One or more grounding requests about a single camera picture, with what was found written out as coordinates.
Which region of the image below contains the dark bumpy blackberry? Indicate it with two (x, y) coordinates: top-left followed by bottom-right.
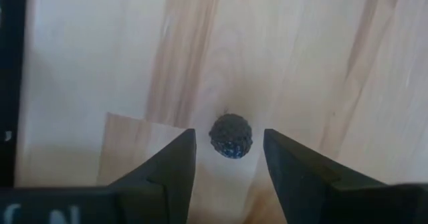
(208, 112), (253, 160)

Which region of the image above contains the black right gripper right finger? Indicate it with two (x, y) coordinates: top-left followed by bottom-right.
(263, 128), (391, 224)

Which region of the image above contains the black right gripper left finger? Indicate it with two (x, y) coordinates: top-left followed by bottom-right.
(107, 128), (197, 224)

